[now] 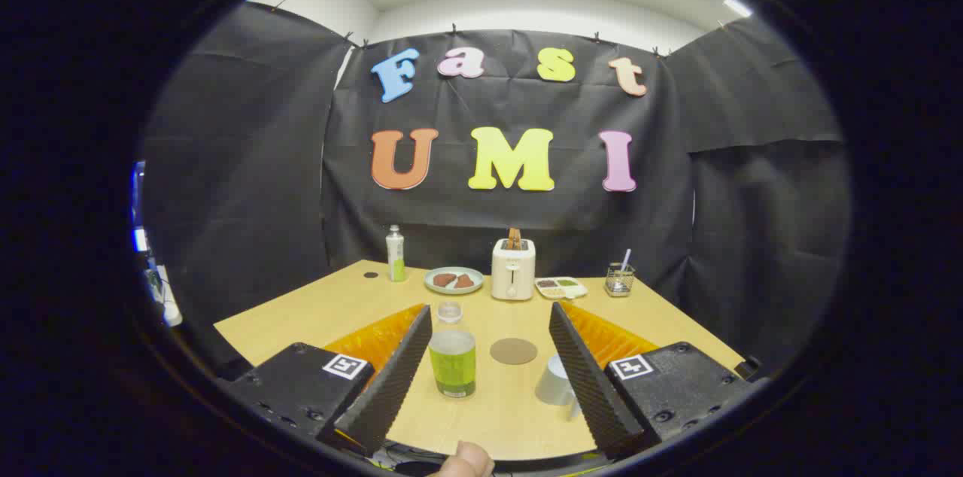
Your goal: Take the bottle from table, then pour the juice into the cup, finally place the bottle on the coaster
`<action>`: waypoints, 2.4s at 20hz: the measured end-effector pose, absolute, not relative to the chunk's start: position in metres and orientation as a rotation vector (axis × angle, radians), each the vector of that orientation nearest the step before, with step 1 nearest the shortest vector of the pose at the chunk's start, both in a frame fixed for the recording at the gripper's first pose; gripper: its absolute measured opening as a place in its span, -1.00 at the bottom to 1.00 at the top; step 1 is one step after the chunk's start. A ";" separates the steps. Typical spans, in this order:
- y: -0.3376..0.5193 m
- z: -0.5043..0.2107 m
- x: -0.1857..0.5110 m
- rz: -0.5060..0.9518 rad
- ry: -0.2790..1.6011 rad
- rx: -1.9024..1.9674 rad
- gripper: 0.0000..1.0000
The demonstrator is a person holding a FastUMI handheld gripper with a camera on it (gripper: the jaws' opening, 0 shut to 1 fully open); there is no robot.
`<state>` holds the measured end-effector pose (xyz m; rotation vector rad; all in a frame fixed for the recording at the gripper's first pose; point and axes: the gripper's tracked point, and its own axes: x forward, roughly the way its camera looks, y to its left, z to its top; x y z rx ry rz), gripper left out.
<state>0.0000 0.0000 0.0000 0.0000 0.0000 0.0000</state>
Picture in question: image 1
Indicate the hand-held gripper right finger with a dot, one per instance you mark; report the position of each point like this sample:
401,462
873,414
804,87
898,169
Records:
590,387

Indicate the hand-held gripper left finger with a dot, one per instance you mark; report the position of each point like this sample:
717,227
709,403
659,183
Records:
391,387

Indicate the clear juice bottle green label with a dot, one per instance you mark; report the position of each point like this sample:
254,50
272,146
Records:
452,364

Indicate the round brown coaster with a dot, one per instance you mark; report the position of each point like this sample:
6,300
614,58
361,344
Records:
514,351

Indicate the slim white green bottle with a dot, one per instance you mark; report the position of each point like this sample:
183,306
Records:
396,255

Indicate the wooden table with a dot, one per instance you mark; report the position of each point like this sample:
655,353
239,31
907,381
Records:
338,311

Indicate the white divided dish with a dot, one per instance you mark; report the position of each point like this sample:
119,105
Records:
560,293

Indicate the clear glass holder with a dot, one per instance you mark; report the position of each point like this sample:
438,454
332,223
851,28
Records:
619,283

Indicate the pale green plate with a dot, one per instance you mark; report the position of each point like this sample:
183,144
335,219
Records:
432,280

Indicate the brown toast slice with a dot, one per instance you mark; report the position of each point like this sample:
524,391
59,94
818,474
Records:
465,282
444,280

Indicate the white straw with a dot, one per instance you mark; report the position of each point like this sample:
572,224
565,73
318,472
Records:
626,259

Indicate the white toaster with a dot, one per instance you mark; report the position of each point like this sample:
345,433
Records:
513,274

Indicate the bread slice in toaster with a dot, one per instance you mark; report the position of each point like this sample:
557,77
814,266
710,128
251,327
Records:
514,238

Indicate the white object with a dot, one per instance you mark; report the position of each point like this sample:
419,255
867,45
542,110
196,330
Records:
170,304

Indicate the blue lit screen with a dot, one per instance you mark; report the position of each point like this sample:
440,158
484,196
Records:
139,199

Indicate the small ceiling light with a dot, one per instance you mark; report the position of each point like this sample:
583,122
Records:
737,7

